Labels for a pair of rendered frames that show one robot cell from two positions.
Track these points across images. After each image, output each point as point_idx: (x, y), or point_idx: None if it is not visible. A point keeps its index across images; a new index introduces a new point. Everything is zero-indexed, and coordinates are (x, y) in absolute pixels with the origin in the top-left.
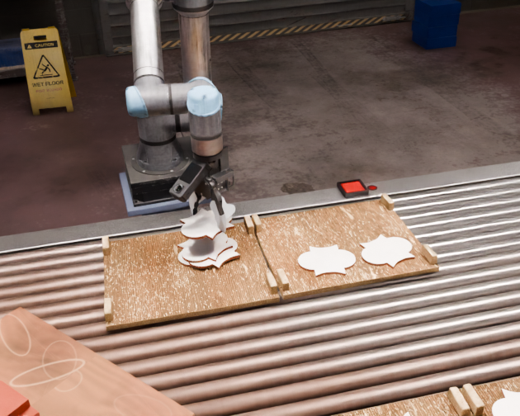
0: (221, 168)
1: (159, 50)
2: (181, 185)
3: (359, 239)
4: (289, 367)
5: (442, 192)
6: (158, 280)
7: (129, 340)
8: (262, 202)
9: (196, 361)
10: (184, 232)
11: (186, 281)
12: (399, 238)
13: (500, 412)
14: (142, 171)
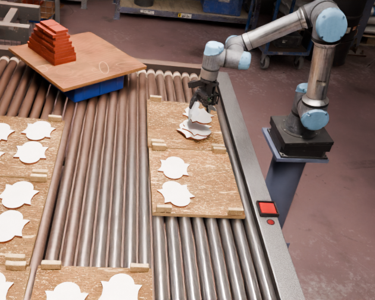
0: (206, 91)
1: (262, 34)
2: (194, 80)
3: (193, 187)
4: (98, 140)
5: (258, 259)
6: (176, 115)
7: (139, 107)
8: (254, 166)
9: (118, 121)
10: None
11: (171, 122)
12: (187, 203)
13: (25, 184)
14: (284, 119)
